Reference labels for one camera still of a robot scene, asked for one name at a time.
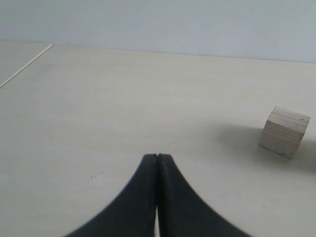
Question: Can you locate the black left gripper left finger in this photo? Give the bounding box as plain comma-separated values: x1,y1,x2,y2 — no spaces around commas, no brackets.
67,154,158,237

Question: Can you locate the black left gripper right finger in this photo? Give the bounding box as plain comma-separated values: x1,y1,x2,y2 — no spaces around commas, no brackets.
157,154,249,237

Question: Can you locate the medium grained wooden cube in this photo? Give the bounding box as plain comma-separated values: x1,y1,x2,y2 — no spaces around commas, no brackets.
258,106,311,159

